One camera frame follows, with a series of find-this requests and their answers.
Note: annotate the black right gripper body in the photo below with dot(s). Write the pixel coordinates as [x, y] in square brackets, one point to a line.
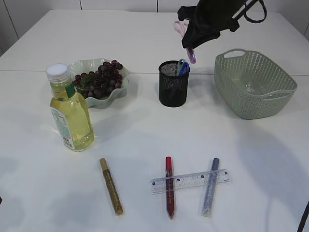
[210, 16]

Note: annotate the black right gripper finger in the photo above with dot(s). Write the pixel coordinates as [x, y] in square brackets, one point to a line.
[207, 37]
[192, 37]

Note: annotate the pink purple scissors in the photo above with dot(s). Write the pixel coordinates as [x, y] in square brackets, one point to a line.
[181, 28]

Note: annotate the blue scissors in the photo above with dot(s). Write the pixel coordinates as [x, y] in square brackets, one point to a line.
[182, 68]

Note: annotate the clear plastic sheet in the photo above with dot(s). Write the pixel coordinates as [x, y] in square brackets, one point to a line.
[254, 88]

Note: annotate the purple grape bunch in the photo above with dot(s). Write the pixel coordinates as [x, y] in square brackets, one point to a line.
[102, 82]

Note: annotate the yellow tea drink bottle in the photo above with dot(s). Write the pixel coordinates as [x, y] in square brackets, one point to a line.
[69, 109]

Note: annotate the clear plastic ruler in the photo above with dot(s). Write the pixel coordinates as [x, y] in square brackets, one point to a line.
[194, 180]

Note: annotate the red glitter pen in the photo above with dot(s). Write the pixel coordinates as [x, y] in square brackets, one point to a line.
[169, 188]

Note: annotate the silver blue glitter pen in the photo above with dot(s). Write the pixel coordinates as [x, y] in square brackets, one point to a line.
[207, 204]

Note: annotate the gold glitter pen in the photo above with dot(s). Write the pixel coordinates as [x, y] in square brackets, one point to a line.
[116, 203]

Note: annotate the black mesh pen holder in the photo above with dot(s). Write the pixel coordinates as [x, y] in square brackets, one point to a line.
[165, 79]

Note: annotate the green woven plastic basket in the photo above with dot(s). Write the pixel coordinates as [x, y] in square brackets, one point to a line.
[231, 73]

